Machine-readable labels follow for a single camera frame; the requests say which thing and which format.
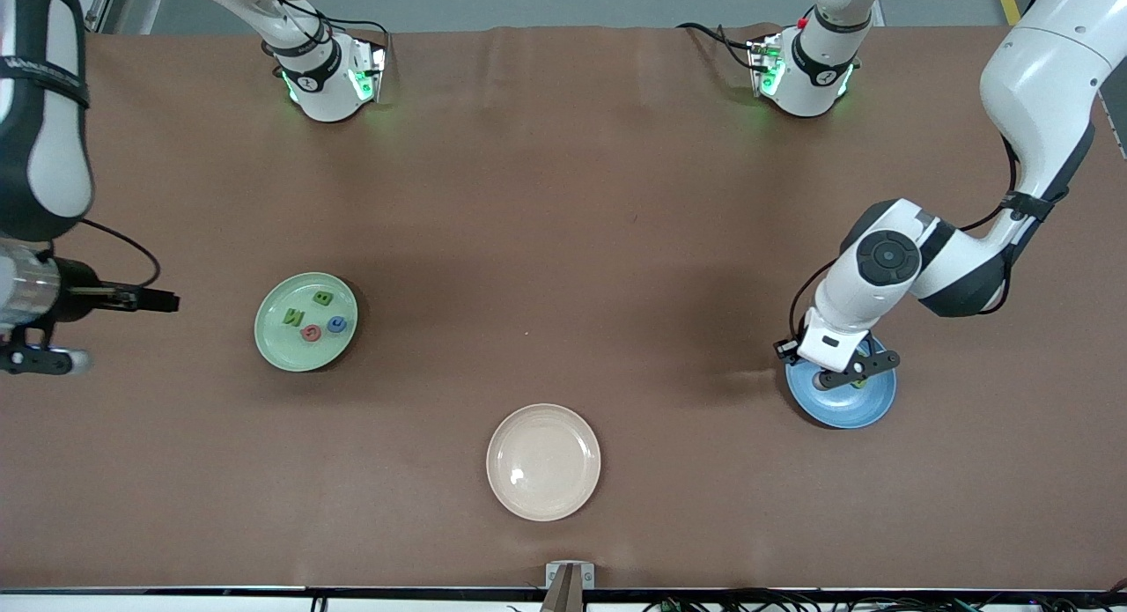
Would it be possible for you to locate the blue plate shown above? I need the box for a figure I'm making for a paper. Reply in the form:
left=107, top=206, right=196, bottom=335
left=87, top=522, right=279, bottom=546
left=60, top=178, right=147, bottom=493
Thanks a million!
left=785, top=333, right=897, bottom=430

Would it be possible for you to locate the green plate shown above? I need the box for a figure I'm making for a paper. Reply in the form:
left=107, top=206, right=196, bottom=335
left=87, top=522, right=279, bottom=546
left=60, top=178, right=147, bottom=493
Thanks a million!
left=254, top=271, right=360, bottom=372

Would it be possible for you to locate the beige plate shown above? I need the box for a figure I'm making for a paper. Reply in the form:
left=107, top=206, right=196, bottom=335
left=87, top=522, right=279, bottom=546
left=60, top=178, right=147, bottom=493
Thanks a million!
left=486, top=403, right=602, bottom=522

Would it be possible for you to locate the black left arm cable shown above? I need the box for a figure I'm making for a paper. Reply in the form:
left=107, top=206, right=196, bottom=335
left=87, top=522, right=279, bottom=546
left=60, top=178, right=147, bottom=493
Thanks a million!
left=788, top=128, right=1071, bottom=344

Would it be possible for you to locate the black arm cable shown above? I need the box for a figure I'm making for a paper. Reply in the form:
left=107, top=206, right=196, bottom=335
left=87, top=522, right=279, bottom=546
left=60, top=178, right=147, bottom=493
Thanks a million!
left=79, top=216, right=164, bottom=289
left=788, top=128, right=1071, bottom=344

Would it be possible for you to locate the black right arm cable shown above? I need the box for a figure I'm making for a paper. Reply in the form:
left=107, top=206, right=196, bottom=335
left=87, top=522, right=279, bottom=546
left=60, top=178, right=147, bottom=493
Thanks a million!
left=79, top=216, right=164, bottom=289

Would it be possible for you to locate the white table edge rail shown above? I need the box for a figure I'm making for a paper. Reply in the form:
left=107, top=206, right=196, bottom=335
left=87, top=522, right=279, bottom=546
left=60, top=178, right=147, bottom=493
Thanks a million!
left=0, top=587, right=1127, bottom=612

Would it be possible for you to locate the aluminium frame profile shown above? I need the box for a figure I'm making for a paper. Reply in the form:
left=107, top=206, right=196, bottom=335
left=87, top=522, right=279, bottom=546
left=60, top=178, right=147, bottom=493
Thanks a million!
left=84, top=0, right=168, bottom=36

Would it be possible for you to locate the grey metal bracket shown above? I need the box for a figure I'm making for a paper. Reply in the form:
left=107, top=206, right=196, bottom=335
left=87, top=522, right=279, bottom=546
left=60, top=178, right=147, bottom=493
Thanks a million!
left=539, top=561, right=596, bottom=612

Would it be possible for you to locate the black base cable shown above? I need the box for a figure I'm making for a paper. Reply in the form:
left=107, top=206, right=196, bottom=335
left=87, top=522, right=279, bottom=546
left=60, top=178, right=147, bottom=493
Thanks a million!
left=308, top=4, right=390, bottom=76
left=676, top=20, right=760, bottom=71

